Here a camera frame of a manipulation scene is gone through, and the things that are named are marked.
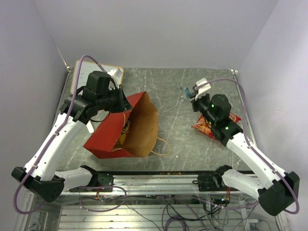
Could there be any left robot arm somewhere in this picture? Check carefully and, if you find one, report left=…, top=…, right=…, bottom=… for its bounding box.
left=12, top=69, right=132, bottom=203

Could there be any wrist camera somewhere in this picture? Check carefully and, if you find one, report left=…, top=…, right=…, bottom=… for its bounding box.
left=107, top=68, right=123, bottom=84
left=193, top=78, right=211, bottom=101

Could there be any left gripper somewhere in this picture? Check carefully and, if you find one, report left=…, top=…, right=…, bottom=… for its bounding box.
left=97, top=84, right=133, bottom=113

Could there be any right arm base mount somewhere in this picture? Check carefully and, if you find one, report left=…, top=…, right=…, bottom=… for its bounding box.
left=197, top=173, right=226, bottom=192

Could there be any red snack packet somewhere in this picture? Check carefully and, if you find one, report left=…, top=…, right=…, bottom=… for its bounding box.
left=191, top=113, right=242, bottom=140

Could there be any yellow candy packet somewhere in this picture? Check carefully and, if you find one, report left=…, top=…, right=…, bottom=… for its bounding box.
left=115, top=120, right=130, bottom=148

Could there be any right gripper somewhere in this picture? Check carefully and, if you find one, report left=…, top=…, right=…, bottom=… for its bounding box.
left=189, top=91, right=216, bottom=126

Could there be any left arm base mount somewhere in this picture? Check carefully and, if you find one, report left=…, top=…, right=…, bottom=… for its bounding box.
left=97, top=173, right=114, bottom=192

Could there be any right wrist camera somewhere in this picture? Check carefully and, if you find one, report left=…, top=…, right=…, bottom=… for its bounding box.
left=193, top=78, right=211, bottom=101

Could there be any red paper bag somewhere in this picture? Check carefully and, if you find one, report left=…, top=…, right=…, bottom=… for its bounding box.
left=83, top=91, right=169, bottom=159

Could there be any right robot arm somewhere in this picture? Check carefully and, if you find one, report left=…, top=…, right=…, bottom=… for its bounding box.
left=191, top=93, right=300, bottom=216

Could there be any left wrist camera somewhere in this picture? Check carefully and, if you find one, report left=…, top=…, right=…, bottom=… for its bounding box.
left=107, top=68, right=123, bottom=84

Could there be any aluminium frame rail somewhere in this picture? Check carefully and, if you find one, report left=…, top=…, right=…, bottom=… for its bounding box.
left=57, top=174, right=280, bottom=195

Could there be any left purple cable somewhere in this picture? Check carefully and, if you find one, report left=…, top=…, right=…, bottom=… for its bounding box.
left=14, top=54, right=106, bottom=215

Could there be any small whiteboard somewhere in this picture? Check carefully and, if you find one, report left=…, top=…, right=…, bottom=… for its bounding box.
left=70, top=60, right=124, bottom=94

